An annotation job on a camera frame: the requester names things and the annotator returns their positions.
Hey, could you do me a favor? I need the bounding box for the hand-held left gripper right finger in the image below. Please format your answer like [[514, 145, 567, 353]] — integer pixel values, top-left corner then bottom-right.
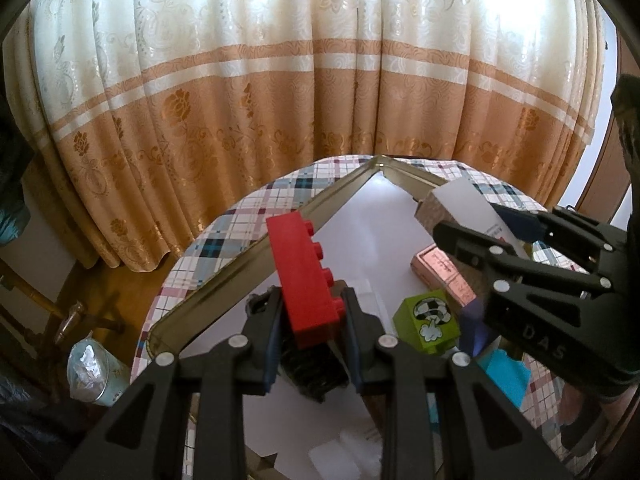
[[340, 280, 551, 480]]

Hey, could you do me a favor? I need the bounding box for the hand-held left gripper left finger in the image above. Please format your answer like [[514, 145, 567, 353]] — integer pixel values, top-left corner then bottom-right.
[[55, 285, 286, 480]]

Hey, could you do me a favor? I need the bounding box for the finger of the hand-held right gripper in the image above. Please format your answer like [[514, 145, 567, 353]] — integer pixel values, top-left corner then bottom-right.
[[432, 220, 617, 311], [491, 204, 640, 281]]

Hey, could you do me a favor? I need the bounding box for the black hair clip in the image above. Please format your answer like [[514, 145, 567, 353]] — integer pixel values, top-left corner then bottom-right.
[[245, 292, 351, 403]]

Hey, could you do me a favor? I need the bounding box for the pink card box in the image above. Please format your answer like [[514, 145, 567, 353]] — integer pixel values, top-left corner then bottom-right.
[[411, 242, 486, 306]]

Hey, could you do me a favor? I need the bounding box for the white box with red label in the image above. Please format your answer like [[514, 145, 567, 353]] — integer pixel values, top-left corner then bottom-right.
[[415, 180, 526, 261]]

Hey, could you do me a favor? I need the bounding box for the blue toy brick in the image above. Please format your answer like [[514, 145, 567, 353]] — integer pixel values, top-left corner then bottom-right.
[[480, 349, 532, 408]]

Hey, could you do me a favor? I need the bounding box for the red toy brick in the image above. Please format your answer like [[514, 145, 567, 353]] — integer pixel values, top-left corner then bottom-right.
[[265, 212, 348, 351]]

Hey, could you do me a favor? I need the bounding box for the green toy brick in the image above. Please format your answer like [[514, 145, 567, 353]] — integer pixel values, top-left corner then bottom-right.
[[392, 289, 461, 356]]

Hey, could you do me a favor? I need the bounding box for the purple box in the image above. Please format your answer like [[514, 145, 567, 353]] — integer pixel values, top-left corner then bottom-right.
[[459, 300, 501, 356]]

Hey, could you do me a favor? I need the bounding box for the gold metal tin box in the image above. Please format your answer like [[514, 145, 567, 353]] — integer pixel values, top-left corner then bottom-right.
[[147, 155, 551, 480]]

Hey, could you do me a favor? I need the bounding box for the white paper lining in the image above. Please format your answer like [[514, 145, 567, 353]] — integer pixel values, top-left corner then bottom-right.
[[182, 172, 501, 461]]

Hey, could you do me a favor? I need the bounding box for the pale green plastic container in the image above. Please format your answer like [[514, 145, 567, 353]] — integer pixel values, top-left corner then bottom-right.
[[66, 332, 132, 407]]

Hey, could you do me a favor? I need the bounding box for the wooden chair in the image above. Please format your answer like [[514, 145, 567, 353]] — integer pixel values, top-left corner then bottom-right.
[[0, 257, 126, 346]]

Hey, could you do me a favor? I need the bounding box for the cream and orange curtain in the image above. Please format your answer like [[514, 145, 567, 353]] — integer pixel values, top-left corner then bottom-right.
[[2, 0, 608, 273]]

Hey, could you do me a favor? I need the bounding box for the dark jacket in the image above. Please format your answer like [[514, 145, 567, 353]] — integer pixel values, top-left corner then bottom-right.
[[0, 115, 31, 246]]

